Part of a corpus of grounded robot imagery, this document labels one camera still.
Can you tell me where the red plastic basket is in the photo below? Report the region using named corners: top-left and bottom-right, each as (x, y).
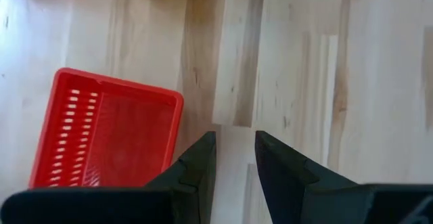
top-left (28, 67), bottom-right (185, 189)

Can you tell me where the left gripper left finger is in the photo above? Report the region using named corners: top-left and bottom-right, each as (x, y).
top-left (0, 131), bottom-right (218, 224)

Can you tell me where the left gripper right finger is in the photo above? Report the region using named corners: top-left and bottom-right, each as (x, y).
top-left (254, 131), bottom-right (433, 224)

